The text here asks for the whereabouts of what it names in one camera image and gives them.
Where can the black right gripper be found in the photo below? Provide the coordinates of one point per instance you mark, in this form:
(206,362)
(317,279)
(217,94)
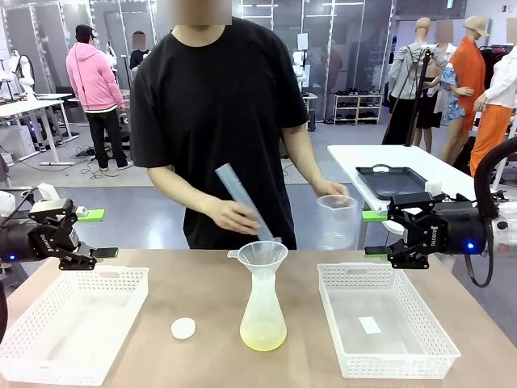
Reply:
(456,230)

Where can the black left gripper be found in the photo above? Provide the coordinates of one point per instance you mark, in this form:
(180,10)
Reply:
(36,244)

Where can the clear plastic beaker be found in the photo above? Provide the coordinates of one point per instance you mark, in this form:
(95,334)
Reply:
(336,226)

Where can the white perforated plastic basket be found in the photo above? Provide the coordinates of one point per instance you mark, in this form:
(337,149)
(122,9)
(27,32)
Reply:
(383,355)
(60,355)

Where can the translucent plastic funnel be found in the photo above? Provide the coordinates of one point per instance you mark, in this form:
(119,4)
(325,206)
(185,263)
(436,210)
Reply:
(262,258)

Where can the white round flask cap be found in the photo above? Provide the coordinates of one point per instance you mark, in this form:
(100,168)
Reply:
(183,328)

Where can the translucent plastic erlenmeyer flask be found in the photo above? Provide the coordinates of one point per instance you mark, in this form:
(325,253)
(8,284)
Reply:
(263,323)

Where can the translucent graduated cylinder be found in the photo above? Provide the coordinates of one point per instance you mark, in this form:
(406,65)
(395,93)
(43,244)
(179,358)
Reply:
(234,184)

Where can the person's left forearm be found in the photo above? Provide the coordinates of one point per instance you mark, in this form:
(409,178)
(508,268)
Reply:
(301,157)

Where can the person's right forearm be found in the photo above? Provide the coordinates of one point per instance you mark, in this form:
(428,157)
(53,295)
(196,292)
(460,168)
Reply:
(177,186)

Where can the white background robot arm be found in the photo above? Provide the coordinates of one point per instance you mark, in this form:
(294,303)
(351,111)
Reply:
(299,68)
(25,77)

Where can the person's left hand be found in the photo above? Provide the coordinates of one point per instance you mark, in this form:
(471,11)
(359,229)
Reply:
(331,189)

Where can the person's right hand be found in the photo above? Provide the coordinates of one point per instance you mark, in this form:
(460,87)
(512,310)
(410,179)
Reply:
(234,220)

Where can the black rectangular tray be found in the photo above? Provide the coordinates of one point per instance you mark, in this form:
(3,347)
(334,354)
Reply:
(393,182)

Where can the white side table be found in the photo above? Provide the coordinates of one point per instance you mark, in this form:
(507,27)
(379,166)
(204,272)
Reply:
(355,155)

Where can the mannequin in orange trousers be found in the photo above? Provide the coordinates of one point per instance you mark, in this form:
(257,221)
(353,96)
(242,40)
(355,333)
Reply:
(490,133)

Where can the white long desk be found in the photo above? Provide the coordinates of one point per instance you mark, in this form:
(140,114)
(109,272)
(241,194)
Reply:
(28,107)

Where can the shoe rack with shoes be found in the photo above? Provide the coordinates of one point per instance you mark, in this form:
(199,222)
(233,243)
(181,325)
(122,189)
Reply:
(357,107)

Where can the figure in blue floral dress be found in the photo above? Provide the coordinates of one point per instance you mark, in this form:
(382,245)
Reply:
(450,101)

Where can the person in pink hoodie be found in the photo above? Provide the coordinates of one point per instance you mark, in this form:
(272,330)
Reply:
(95,77)

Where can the mannequin in grey shirt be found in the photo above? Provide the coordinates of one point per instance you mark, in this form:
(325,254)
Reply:
(408,68)

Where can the mannequin in orange robe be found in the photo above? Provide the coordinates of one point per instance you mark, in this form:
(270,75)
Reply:
(468,72)

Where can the person in black white shirt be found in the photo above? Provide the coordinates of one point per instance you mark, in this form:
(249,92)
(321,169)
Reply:
(139,56)

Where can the person in black t-shirt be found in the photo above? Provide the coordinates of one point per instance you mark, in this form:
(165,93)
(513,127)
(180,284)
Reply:
(218,101)

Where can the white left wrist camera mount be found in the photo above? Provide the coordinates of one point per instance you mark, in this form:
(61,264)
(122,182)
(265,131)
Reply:
(49,192)

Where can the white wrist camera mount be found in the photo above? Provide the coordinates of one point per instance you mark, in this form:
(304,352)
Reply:
(49,192)
(433,188)

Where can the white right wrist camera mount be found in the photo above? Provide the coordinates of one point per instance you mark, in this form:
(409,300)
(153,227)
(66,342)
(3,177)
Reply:
(433,188)

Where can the black camera tripod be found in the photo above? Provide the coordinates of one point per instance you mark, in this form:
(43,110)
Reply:
(420,81)

